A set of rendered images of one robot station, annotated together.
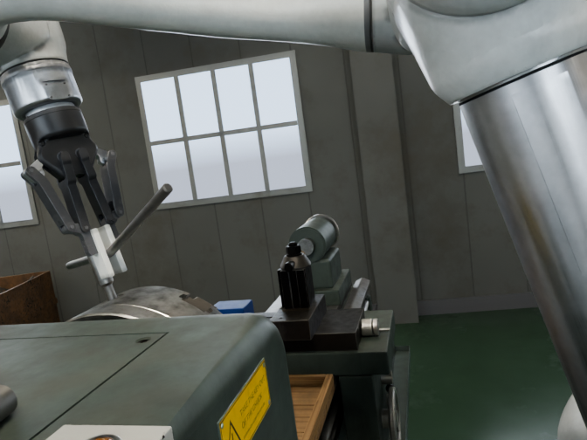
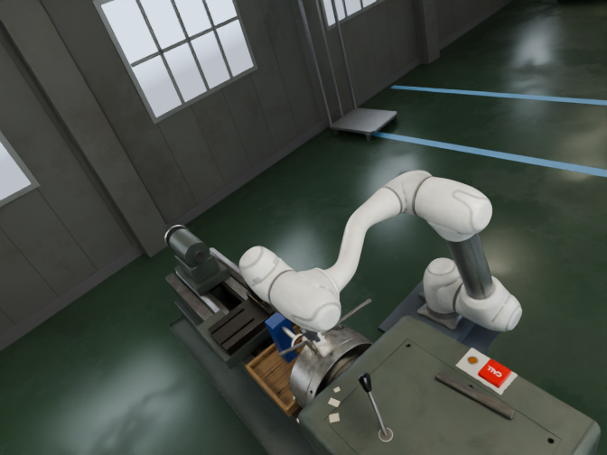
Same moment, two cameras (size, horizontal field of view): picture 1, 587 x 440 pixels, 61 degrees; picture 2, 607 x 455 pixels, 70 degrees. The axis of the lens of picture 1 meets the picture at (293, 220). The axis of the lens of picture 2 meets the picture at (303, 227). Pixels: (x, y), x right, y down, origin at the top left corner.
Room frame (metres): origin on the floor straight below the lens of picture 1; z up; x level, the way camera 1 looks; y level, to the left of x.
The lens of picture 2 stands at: (-0.02, 0.84, 2.35)
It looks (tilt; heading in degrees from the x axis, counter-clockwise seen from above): 35 degrees down; 317
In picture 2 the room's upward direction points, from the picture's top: 19 degrees counter-clockwise
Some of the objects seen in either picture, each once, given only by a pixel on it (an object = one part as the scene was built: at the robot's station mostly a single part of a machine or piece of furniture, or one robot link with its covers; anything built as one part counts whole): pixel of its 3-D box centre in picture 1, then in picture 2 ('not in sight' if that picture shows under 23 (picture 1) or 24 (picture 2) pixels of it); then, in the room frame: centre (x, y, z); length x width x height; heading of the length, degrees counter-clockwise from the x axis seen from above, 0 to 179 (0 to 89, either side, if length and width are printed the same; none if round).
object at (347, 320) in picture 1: (280, 330); (256, 312); (1.28, 0.07, 0.95); 0.43 x 0.18 x 0.04; 75
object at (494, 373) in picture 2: not in sight; (494, 373); (0.20, 0.14, 1.26); 0.06 x 0.06 x 0.02; 75
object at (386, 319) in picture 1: (294, 341); (257, 311); (1.32, 0.04, 0.90); 0.53 x 0.30 x 0.06; 75
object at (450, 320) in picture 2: not in sight; (441, 302); (0.59, -0.38, 0.83); 0.22 x 0.18 x 0.06; 170
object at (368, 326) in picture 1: (375, 326); not in sight; (1.21, -0.17, 0.95); 0.07 x 0.04 x 0.04; 75
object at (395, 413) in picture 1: (374, 398); not in sight; (1.25, -0.15, 0.73); 0.27 x 0.12 x 0.27; 165
